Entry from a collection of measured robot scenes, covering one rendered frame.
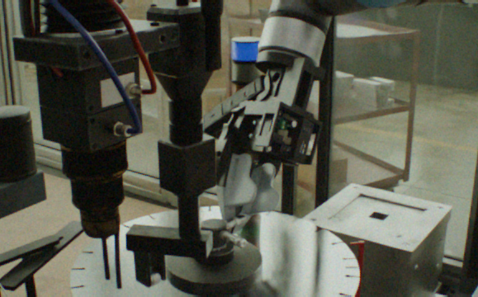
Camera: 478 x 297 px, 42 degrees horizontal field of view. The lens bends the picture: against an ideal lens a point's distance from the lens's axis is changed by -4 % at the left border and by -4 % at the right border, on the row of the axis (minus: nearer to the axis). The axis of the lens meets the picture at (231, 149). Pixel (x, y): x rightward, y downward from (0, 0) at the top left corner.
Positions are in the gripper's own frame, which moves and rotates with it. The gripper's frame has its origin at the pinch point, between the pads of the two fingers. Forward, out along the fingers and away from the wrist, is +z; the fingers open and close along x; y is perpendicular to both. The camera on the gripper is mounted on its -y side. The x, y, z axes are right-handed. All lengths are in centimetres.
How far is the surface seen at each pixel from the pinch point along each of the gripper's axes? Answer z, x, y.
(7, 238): 14, -2, -63
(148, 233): 3.8, -12.8, 4.1
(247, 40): -26.8, 5.5, -14.7
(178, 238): 3.4, -11.1, 7.0
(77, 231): 6.9, -7.4, -22.8
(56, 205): 5, 10, -72
